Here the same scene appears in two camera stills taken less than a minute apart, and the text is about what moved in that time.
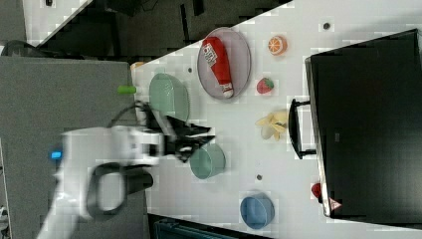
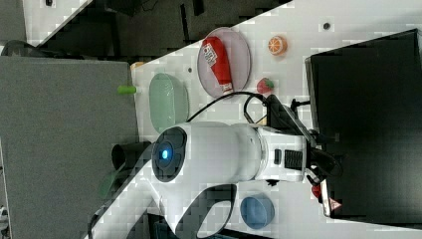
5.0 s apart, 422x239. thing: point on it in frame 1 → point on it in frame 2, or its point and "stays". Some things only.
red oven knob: (316, 190) stays
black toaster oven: (367, 112) stays
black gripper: (179, 137) → (321, 163)
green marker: (126, 90) stays
